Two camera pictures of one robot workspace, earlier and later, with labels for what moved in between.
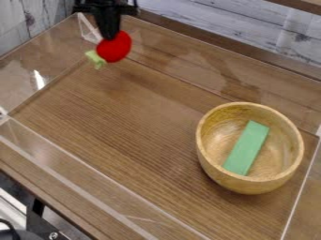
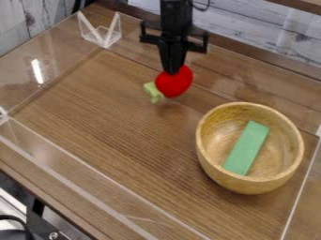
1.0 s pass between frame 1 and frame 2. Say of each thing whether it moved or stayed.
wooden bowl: stayed
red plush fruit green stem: moved
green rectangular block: stayed
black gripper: moved
